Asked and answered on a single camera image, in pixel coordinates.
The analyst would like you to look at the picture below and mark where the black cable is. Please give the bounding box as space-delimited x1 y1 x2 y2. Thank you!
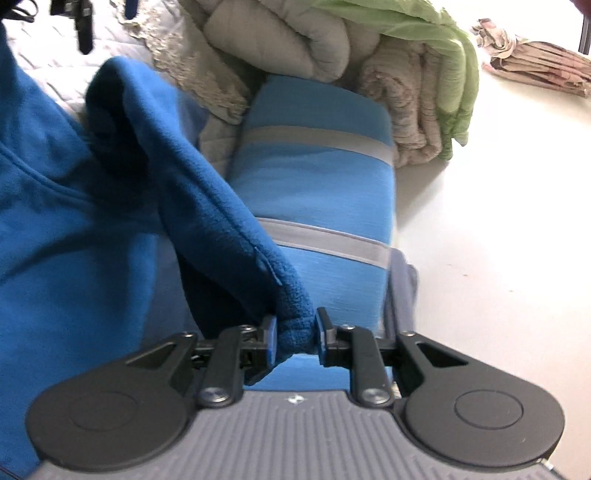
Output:
0 1 38 24

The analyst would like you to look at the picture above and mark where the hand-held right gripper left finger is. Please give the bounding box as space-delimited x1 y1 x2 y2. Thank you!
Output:
126 315 280 409

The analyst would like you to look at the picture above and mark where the blue grey-striped pillow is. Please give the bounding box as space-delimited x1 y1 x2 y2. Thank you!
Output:
225 75 399 394

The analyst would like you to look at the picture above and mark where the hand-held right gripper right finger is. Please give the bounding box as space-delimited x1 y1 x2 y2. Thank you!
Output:
315 307 469 409

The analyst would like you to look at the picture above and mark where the grey-blue folded garment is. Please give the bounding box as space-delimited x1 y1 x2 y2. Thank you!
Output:
378 248 419 398

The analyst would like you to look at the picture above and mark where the floral curtain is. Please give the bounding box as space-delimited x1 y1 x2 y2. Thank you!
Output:
470 17 591 99

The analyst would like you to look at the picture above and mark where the blue fleece jacket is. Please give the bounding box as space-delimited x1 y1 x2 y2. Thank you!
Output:
0 23 320 480

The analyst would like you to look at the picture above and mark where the green cloth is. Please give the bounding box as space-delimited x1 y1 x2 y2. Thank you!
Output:
313 0 482 161

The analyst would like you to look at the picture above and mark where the beige rolled quilt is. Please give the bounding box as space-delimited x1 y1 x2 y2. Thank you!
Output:
179 0 385 85

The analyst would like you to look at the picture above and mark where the grey quilted cover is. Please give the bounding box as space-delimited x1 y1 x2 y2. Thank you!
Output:
198 112 246 177

